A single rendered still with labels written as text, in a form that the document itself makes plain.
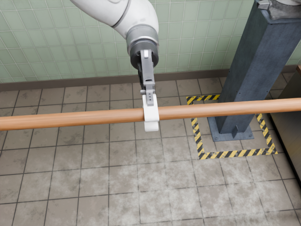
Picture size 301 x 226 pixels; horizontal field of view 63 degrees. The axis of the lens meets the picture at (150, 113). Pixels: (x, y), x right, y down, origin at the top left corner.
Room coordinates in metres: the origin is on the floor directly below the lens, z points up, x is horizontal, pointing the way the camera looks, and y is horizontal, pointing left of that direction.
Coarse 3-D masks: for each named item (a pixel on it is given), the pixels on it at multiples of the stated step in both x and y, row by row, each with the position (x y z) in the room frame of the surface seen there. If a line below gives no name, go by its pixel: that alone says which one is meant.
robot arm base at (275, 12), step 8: (264, 0) 1.08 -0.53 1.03; (272, 0) 1.06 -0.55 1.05; (264, 8) 1.06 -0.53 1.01; (272, 8) 1.04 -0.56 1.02; (280, 8) 1.01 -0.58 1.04; (288, 8) 1.00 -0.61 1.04; (296, 8) 1.00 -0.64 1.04; (272, 16) 0.99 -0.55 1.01; (280, 16) 0.99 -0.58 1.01; (288, 16) 0.99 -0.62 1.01; (296, 16) 1.00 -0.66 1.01
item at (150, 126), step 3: (144, 123) 0.30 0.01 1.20; (147, 123) 0.30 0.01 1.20; (150, 123) 0.30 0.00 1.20; (153, 123) 0.30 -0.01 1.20; (156, 123) 0.30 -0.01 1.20; (147, 126) 0.29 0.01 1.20; (150, 126) 0.29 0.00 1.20; (153, 126) 0.29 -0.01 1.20; (156, 126) 0.29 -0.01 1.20; (147, 129) 0.28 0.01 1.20; (150, 129) 0.28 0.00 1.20; (153, 129) 0.28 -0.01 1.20; (156, 129) 0.29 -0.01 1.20
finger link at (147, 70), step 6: (150, 54) 0.44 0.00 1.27; (144, 60) 0.42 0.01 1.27; (150, 60) 0.42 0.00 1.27; (144, 66) 0.41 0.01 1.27; (150, 66) 0.41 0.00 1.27; (144, 72) 0.39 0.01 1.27; (150, 72) 0.39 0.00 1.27; (144, 78) 0.37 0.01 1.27; (150, 78) 0.37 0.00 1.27; (144, 84) 0.36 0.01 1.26
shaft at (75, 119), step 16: (80, 112) 0.31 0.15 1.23; (96, 112) 0.31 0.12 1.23; (112, 112) 0.31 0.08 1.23; (128, 112) 0.31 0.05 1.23; (160, 112) 0.31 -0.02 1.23; (176, 112) 0.31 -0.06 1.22; (192, 112) 0.31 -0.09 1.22; (208, 112) 0.31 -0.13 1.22; (224, 112) 0.32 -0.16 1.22; (240, 112) 0.32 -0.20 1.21; (256, 112) 0.32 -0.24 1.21; (272, 112) 0.33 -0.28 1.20; (0, 128) 0.27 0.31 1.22; (16, 128) 0.27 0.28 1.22; (32, 128) 0.28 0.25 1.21
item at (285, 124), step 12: (300, 72) 1.08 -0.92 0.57; (288, 84) 1.11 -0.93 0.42; (300, 84) 1.03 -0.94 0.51; (288, 96) 1.05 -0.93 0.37; (300, 96) 0.98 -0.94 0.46; (276, 120) 1.01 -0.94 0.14; (288, 120) 0.93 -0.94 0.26; (300, 120) 0.86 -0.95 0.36; (276, 132) 0.98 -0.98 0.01; (288, 132) 0.87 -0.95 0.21; (300, 132) 0.80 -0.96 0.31; (288, 144) 0.80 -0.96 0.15; (300, 144) 0.75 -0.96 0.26; (288, 156) 0.77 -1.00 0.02; (300, 156) 0.69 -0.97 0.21; (300, 168) 0.63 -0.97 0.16; (300, 180) 0.59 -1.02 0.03
